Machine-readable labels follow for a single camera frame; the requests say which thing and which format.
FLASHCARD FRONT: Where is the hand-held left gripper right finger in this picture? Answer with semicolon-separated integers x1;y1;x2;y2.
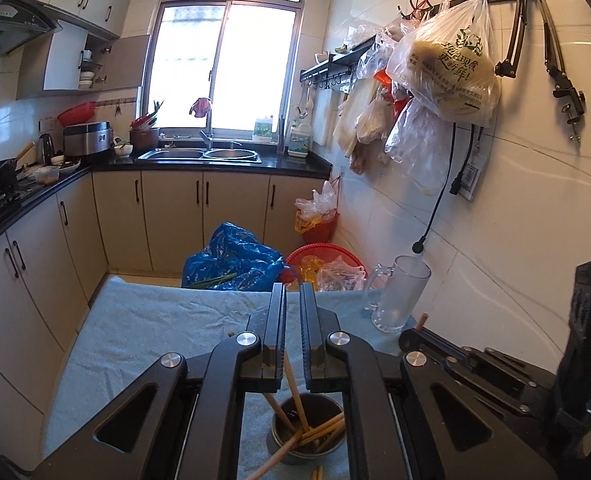
299;282;559;480

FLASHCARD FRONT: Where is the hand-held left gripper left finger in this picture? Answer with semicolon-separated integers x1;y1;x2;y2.
33;282;287;480

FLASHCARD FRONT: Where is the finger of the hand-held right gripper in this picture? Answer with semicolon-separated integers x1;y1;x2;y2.
399;328;559;419

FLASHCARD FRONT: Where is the dark grey perforated utensil holder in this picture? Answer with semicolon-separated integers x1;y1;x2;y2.
270;394;346;459

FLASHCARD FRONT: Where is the bunch of wooden chopsticks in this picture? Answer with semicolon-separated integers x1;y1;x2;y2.
246;392;347;480

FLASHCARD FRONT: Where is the red plastic basin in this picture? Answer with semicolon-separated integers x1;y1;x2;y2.
286;243;369;293

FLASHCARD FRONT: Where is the blue plastic bag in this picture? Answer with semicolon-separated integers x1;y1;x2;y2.
182;222;286;292

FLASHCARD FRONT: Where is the clear glass mug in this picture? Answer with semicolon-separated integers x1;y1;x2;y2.
363;255;432;335

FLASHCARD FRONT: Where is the red waste bin with bag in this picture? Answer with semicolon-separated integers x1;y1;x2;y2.
294;180;340;243

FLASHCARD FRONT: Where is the textured table cloth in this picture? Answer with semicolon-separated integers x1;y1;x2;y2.
40;275;419;480

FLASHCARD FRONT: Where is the black kitchen countertop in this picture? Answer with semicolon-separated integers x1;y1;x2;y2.
0;152;332;261

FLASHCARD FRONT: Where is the hanging card tag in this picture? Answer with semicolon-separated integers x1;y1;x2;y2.
459;152;489;202

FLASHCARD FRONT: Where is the white dish soap bottle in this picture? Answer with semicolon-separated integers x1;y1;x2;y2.
288;120;312;158

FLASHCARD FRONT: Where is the steel double sink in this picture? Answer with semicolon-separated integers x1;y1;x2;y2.
138;146;264;165

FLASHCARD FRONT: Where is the steel faucet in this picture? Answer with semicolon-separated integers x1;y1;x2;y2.
200;110;216;151

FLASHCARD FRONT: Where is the white hanging cutting board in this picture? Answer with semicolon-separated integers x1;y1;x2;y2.
312;91;334;148

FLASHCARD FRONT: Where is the bunch of hanging plastic bags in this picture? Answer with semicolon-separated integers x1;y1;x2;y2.
333;20;451;196

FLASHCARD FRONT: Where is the brown cooking pot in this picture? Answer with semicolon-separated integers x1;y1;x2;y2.
130;127;160;157

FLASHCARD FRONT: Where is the steel rice cooker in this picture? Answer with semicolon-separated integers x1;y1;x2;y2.
63;121;114;157

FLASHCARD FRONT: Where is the kitchen window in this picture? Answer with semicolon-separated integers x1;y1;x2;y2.
140;0;313;148

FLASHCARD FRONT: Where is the steel kettle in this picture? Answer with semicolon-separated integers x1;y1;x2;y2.
38;133;56;165

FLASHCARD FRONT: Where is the large printed plastic bag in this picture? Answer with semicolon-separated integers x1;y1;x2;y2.
385;0;501;128

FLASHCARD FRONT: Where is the red plastic colander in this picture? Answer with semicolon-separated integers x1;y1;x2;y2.
57;101;97;127

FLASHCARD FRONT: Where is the stack of white bowls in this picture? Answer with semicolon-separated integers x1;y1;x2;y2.
78;50;96;90

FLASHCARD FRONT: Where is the range hood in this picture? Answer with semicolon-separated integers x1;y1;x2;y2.
0;0;64;58

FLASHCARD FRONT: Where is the black power cable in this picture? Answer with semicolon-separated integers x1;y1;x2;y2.
412;122;459;255

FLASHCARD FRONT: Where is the black wall shelf rack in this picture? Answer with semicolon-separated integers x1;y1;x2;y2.
299;35;376;93

